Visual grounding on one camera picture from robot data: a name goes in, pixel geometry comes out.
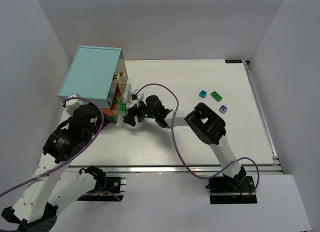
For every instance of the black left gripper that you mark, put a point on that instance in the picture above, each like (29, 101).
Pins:
(105, 117)

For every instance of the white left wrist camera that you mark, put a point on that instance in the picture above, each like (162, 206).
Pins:
(71, 105)

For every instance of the teal drawer cabinet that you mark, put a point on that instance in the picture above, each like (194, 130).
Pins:
(92, 72)

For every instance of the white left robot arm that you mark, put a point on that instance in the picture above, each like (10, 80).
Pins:
(38, 208)

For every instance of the aluminium rail front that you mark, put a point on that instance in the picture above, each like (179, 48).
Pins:
(273, 168)

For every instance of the blue label sticker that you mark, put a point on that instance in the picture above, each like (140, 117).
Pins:
(233, 61)

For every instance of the purple lego brick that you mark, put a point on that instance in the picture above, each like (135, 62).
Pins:
(223, 109)

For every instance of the green lego brick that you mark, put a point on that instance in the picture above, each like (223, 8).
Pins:
(122, 109)

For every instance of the green long lego plate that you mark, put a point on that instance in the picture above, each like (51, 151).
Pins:
(216, 96)

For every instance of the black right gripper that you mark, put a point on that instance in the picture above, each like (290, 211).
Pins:
(136, 112)

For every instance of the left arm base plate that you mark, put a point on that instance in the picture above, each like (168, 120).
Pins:
(111, 189)

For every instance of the clear acrylic drawer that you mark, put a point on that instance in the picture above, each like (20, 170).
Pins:
(119, 94)

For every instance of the cyan square lego brick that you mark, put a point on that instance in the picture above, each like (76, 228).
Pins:
(203, 94)

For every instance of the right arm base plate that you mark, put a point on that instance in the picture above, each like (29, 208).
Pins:
(223, 192)

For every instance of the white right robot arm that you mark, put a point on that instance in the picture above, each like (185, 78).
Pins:
(207, 125)

